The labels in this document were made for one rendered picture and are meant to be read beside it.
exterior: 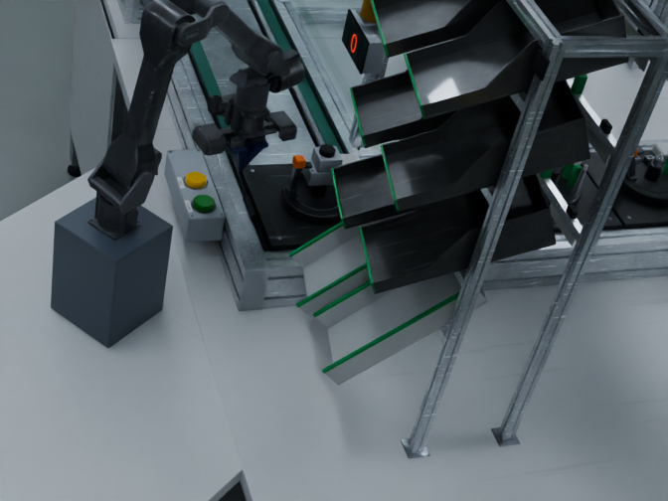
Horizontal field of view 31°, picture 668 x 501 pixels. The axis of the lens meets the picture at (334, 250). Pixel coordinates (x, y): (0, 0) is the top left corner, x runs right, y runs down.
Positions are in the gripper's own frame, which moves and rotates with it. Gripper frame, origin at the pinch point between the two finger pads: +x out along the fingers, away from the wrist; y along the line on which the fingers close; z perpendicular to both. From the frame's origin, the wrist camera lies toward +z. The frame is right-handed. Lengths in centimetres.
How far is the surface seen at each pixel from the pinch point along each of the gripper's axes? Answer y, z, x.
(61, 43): -48, 201, 108
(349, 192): -3.6, -27.9, -12.0
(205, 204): 5.7, 0.6, 10.7
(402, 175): 0, -43, -28
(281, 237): -3.7, -12.1, 10.9
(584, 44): -10, -58, -58
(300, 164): -10.0, -4.6, 1.0
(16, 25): -37, 216, 108
